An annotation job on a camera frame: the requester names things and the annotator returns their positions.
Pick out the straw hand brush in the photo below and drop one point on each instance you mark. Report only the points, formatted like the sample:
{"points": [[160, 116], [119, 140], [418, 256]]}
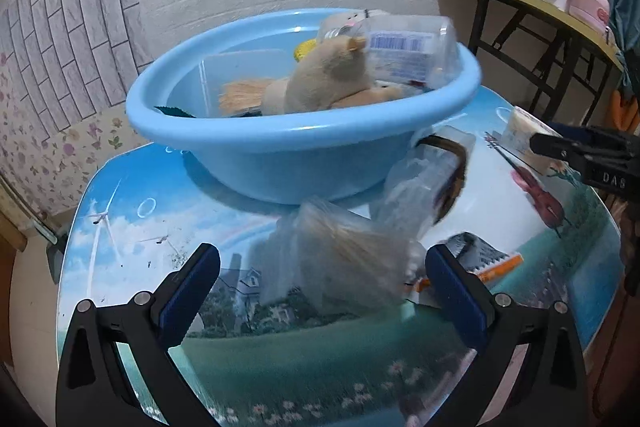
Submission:
{"points": [[245, 97]]}

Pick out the dark green pad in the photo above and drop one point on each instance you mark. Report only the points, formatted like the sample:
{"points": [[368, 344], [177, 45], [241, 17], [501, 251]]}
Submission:
{"points": [[172, 111]]}

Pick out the light blue plastic basin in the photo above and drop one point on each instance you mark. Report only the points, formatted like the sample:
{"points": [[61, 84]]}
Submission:
{"points": [[300, 157]]}

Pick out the orange cloth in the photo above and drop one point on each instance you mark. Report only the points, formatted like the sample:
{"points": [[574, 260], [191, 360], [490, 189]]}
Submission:
{"points": [[625, 109]]}

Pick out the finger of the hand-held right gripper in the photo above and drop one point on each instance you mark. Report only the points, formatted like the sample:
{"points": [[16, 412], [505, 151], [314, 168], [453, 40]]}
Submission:
{"points": [[585, 134], [575, 149]]}

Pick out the clear plastic jar with label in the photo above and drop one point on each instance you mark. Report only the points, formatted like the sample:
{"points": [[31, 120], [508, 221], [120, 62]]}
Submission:
{"points": [[410, 52]]}

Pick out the folding table with yellow top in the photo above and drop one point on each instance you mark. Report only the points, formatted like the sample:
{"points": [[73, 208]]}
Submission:
{"points": [[540, 4]]}

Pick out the orange pen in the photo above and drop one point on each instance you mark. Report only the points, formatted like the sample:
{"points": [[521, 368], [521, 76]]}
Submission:
{"points": [[495, 268]]}

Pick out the cream white carton box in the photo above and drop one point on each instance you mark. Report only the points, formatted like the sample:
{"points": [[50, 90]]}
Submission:
{"points": [[520, 132]]}

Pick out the white and yellow plush toy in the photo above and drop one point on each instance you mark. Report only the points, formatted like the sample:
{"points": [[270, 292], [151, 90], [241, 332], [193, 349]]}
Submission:
{"points": [[303, 50]]}

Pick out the clear plastic bag of sticks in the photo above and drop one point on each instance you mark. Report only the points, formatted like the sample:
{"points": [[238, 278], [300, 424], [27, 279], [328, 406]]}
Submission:
{"points": [[340, 257]]}

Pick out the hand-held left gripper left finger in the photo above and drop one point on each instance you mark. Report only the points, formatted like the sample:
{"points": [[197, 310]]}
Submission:
{"points": [[187, 297]]}

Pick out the brown plush toy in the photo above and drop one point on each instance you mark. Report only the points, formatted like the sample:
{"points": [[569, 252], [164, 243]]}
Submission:
{"points": [[325, 77]]}

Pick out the clear bag with black item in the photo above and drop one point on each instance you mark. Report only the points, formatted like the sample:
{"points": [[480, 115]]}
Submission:
{"points": [[420, 177]]}

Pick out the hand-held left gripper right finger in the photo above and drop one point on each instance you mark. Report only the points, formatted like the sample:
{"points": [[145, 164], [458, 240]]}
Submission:
{"points": [[457, 302]]}

